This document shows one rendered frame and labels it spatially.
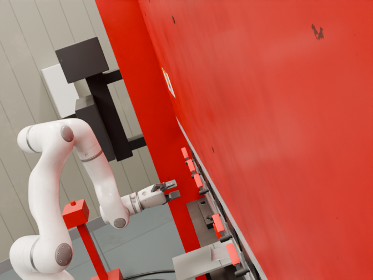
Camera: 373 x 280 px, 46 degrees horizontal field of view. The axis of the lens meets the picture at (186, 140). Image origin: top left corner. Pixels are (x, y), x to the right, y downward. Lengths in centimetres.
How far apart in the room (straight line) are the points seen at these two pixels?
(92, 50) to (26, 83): 211
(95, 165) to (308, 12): 148
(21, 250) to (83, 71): 133
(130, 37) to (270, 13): 211
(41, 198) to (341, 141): 130
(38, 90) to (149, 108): 231
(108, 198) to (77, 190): 317
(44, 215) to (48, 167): 16
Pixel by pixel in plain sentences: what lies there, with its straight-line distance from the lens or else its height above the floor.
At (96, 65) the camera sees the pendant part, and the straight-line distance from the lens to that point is 262.
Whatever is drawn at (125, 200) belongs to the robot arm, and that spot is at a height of 132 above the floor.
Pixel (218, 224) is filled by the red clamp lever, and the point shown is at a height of 129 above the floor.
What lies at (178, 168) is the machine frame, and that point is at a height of 110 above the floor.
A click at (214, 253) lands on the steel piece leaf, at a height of 100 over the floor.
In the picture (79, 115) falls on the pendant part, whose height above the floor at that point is 156.
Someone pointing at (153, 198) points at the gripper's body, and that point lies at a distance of 179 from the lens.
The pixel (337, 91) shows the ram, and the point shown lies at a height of 190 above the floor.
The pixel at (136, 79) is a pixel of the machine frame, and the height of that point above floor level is 167.
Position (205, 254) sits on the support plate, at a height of 100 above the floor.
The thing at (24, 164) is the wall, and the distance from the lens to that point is 476.
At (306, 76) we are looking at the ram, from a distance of 32.
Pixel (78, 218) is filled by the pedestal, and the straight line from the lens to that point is 347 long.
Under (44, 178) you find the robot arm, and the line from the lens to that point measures 153.
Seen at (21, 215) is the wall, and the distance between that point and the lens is 490.
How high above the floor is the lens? 198
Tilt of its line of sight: 17 degrees down
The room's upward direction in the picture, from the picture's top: 18 degrees counter-clockwise
